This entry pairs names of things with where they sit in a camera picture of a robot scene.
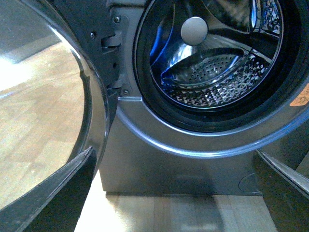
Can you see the yellow warning sticker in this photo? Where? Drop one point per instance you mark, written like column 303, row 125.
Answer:
column 302, row 99

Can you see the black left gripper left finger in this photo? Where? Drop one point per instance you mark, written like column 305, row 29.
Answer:
column 56, row 203

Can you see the stainless steel washer drum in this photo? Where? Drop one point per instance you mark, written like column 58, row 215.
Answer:
column 209, row 54

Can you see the grey front-load washing machine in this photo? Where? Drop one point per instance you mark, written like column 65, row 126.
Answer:
column 157, row 147

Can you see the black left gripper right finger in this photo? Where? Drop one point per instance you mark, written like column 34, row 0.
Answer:
column 285, row 192

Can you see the dark grey washer door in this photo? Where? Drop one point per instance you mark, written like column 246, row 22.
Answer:
column 54, row 75

